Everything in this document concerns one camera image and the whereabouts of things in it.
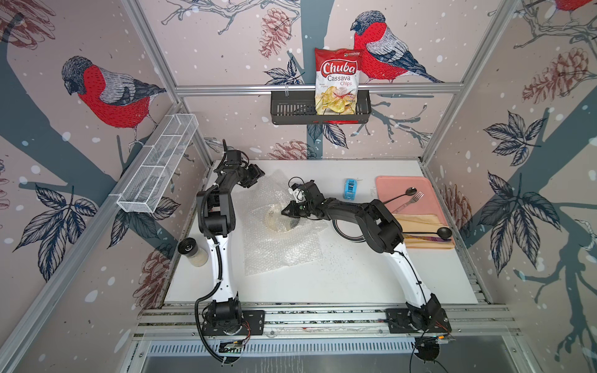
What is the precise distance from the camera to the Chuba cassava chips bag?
2.79ft

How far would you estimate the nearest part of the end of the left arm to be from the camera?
2.84 feet

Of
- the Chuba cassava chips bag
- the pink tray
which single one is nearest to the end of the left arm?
the Chuba cassava chips bag

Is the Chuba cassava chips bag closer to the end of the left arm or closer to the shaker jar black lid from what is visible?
the end of the left arm

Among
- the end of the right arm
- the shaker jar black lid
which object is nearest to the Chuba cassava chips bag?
the end of the right arm

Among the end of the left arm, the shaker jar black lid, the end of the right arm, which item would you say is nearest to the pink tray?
the end of the right arm

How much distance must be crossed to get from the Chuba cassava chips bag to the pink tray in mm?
433

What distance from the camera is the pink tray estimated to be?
3.38ft

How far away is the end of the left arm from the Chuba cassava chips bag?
1.22 feet

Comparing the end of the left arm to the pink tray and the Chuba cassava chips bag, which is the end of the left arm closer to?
the Chuba cassava chips bag
